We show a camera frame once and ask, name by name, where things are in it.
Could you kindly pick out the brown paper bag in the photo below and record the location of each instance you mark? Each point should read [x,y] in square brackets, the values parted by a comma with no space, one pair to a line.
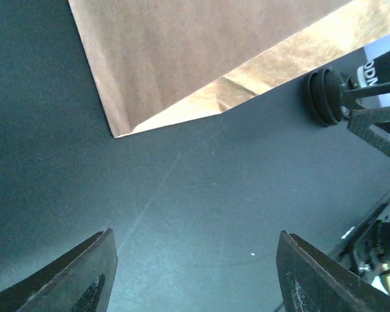
[158,63]

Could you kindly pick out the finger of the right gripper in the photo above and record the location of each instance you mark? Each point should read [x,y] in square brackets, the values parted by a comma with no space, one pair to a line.
[362,121]

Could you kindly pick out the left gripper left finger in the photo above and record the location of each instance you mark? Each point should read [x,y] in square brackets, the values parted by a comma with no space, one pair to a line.
[80,280]

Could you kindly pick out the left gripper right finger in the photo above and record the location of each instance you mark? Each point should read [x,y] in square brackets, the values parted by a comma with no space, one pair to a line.
[311,281]

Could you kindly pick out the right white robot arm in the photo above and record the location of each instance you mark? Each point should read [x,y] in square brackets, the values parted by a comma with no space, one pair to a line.
[368,247]

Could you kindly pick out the black coffee cup lid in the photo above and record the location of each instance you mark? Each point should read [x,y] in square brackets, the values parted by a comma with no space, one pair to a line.
[323,91]

